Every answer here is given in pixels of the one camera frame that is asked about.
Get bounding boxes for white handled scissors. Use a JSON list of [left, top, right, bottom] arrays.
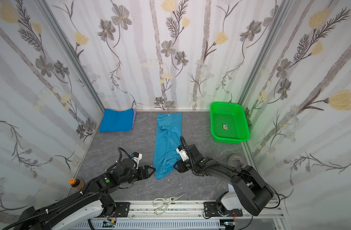
[[152, 192, 186, 216]]

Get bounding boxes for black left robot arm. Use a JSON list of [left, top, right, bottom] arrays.
[[5, 147, 156, 230]]

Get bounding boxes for folded lilac t shirt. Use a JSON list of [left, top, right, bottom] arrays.
[[132, 109, 137, 128]]

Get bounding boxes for brown bottle orange cap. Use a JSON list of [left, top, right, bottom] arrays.
[[69, 178, 85, 190]]

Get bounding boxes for roll of tape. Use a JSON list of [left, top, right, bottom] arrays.
[[227, 154, 247, 168]]

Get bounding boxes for folded blue t shirt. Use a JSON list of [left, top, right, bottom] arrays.
[[99, 109, 134, 132]]

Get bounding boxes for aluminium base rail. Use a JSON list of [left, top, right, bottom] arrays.
[[105, 200, 289, 230]]

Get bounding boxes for light blue t shirt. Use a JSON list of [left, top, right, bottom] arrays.
[[153, 113, 182, 180]]

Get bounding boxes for green plastic basket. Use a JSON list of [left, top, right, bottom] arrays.
[[210, 102, 250, 144]]

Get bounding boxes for white slotted cable duct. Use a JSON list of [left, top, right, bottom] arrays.
[[91, 219, 225, 230]]

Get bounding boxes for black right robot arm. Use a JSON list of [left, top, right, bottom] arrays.
[[174, 136, 277, 216]]

